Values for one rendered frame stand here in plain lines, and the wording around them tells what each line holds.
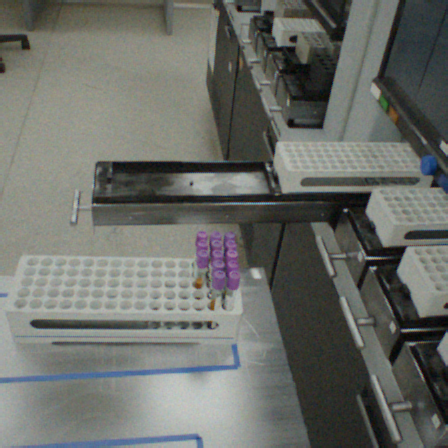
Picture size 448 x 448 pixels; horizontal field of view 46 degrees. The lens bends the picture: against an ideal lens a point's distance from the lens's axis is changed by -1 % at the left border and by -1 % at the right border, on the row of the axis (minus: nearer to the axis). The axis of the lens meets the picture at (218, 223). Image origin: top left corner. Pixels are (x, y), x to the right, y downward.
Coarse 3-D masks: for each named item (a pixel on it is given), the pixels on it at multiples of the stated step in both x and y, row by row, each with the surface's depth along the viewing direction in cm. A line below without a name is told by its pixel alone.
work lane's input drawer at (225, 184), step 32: (128, 160) 102; (160, 160) 103; (192, 160) 104; (224, 160) 105; (256, 160) 106; (96, 192) 94; (128, 192) 97; (160, 192) 97; (192, 192) 98; (224, 192) 99; (256, 192) 100; (96, 224) 95; (128, 224) 96; (160, 224) 97
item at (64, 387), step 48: (0, 288) 74; (240, 288) 78; (0, 336) 68; (240, 336) 72; (0, 384) 63; (48, 384) 64; (96, 384) 64; (144, 384) 65; (192, 384) 65; (240, 384) 66; (288, 384) 66; (0, 432) 58; (48, 432) 59; (96, 432) 59; (144, 432) 60; (192, 432) 60; (240, 432) 61; (288, 432) 61
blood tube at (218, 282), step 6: (216, 276) 64; (222, 276) 64; (216, 282) 64; (222, 282) 64; (216, 288) 64; (222, 288) 65; (216, 294) 65; (210, 300) 67; (216, 300) 66; (210, 306) 67; (216, 306) 67; (210, 324) 69
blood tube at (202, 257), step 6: (198, 252) 67; (204, 252) 67; (198, 258) 67; (204, 258) 66; (198, 264) 67; (204, 264) 67; (198, 270) 68; (204, 270) 68; (198, 276) 68; (204, 276) 69; (198, 282) 69; (204, 282) 69; (198, 288) 70
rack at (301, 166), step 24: (288, 144) 103; (312, 144) 104; (336, 144) 104; (360, 144) 105; (384, 144) 106; (408, 144) 106; (288, 168) 96; (312, 168) 97; (336, 168) 98; (360, 168) 99; (384, 168) 99; (408, 168) 101; (360, 192) 101
